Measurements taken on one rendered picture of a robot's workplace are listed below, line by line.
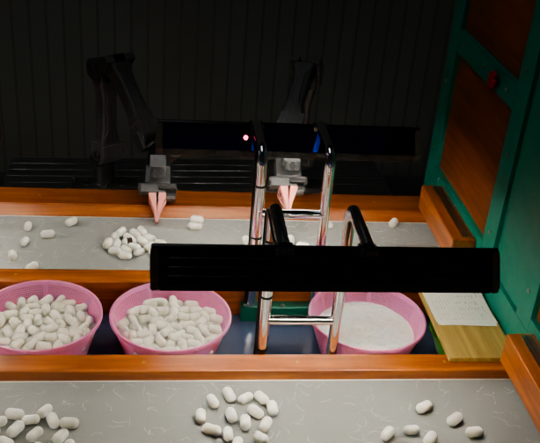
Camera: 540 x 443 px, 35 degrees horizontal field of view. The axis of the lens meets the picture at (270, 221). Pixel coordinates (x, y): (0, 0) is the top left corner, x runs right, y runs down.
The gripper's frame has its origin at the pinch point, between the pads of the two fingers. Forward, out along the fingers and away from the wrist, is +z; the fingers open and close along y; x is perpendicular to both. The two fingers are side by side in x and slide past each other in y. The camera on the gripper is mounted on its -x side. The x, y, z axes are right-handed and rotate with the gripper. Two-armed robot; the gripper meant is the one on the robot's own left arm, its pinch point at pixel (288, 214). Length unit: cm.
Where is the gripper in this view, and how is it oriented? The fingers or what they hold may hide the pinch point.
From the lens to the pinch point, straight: 222.3
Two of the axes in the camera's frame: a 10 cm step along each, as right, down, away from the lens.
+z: 0.3, 9.4, -3.5
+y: 9.9, 0.2, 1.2
